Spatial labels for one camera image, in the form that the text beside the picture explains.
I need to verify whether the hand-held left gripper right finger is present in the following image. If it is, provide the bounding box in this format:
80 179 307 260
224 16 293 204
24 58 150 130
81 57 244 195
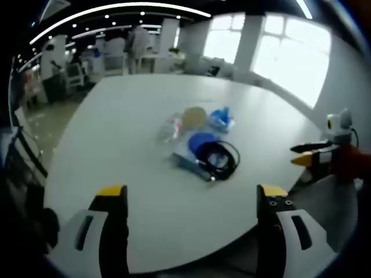
256 183 339 278

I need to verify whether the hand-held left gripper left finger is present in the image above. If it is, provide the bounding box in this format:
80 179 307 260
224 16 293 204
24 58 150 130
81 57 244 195
48 184 130 278

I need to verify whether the black cable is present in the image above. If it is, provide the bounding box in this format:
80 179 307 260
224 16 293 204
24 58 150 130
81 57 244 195
195 140 241 182

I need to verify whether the blue plastic packet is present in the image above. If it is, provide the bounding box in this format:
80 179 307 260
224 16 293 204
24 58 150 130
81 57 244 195
208 106 236 133

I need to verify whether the blue round lid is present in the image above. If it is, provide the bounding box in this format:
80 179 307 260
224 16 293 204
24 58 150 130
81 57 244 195
188 131 218 160

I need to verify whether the round tan lid container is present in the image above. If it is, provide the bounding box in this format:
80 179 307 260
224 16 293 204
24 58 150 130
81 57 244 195
183 106 208 129

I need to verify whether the grey box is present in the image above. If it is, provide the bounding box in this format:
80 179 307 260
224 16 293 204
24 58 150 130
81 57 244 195
172 141 230 177

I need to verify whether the clear plastic bag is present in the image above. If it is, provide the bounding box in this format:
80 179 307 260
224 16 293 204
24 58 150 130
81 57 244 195
157 112 189 144

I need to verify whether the grey table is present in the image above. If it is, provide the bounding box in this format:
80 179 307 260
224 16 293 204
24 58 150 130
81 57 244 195
43 72 323 275

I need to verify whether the white chair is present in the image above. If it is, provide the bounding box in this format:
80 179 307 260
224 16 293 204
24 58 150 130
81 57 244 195
66 62 86 87

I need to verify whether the white desk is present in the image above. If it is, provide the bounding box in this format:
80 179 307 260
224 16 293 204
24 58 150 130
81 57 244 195
139 53 186 75

